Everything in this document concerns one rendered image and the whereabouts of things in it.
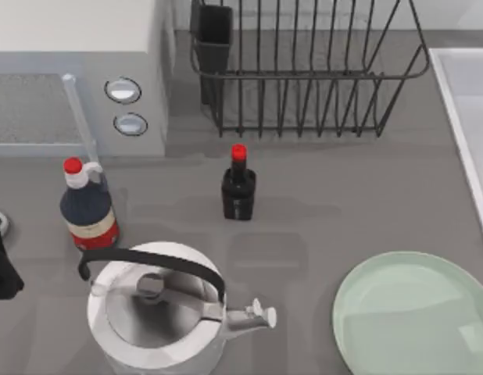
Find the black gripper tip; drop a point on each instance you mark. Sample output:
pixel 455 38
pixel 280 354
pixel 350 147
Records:
pixel 1 261

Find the pale green plate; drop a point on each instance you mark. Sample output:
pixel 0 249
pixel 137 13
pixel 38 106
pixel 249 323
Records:
pixel 409 316

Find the pale microwave oven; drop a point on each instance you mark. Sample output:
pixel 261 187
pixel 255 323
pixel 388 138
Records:
pixel 69 27

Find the dark jug bottle red label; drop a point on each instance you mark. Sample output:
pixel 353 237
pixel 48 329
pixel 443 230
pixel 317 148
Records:
pixel 89 211

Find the small microwave knob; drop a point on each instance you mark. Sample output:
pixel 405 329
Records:
pixel 130 124

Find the large microwave knob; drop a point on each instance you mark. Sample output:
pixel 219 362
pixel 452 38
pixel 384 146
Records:
pixel 122 90

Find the small black bottle red cap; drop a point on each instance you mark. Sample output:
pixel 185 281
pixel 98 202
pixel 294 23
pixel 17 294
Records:
pixel 238 193

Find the dark cutlery holder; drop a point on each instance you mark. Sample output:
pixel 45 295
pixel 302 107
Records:
pixel 212 47

